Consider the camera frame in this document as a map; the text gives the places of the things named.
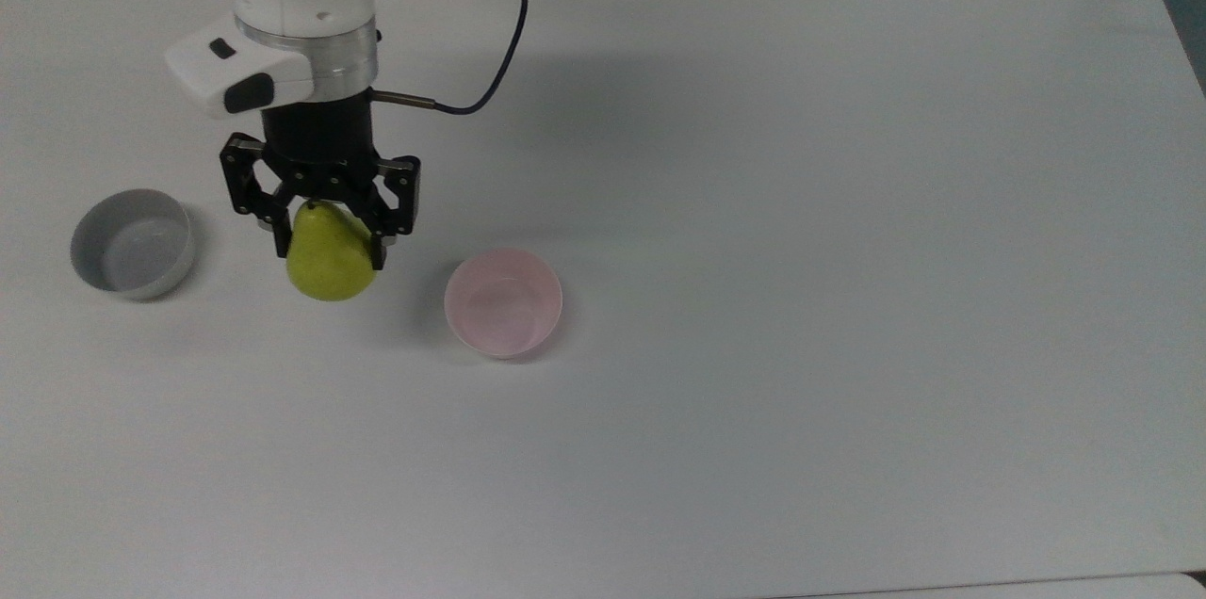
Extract dark blue gripper cable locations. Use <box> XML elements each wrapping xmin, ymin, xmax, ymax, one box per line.
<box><xmin>370</xmin><ymin>0</ymin><xmax>530</xmax><ymax>118</ymax></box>

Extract grey plastic bowl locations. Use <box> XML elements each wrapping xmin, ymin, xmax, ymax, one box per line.
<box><xmin>70</xmin><ymin>188</ymin><xmax>197</xmax><ymax>302</ymax></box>

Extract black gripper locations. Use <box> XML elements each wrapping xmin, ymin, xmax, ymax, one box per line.
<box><xmin>220</xmin><ymin>95</ymin><xmax>422</xmax><ymax>271</ymax></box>

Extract pink plastic bowl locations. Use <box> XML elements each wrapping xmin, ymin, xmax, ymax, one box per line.
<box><xmin>444</xmin><ymin>248</ymin><xmax>564</xmax><ymax>361</ymax></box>

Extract green yellow pear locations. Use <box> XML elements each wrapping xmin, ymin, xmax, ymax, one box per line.
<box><xmin>285</xmin><ymin>201</ymin><xmax>379</xmax><ymax>303</ymax></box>

